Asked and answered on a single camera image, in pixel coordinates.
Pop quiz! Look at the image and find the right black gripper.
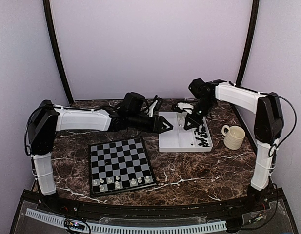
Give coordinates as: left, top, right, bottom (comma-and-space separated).
184, 97, 216, 130

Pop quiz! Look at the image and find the white plastic compartment tray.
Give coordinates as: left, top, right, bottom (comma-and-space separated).
159, 112, 213, 153

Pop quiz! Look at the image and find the black grey chessboard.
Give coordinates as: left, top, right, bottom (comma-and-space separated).
89, 136, 157, 197

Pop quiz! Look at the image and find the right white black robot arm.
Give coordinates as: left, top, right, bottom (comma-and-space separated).
176, 78, 285, 191

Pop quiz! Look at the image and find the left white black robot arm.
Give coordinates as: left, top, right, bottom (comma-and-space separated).
24, 92, 173, 213

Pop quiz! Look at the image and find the pile of black chess pieces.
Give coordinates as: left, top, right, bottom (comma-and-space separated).
194, 125, 210, 147

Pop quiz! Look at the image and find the pile of white chess pieces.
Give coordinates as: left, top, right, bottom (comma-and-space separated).
177, 116, 185, 127

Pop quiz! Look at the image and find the cream ribbed mug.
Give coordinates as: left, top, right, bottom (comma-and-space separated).
221, 125, 245, 150

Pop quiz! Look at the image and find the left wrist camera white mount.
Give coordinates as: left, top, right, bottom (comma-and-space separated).
147, 95, 163, 117

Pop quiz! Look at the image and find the white slotted cable duct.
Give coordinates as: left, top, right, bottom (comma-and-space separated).
25, 208, 227, 234

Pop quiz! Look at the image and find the black front rail base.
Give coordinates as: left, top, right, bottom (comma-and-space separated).
10, 189, 298, 234

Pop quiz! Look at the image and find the right black frame post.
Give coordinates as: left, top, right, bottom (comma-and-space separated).
236, 0, 260, 86

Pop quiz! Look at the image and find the black frame post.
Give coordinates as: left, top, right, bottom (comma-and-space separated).
42, 0, 74, 105
236, 0, 260, 86

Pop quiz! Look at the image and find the left black frame post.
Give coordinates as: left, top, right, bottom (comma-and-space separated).
42, 0, 74, 105

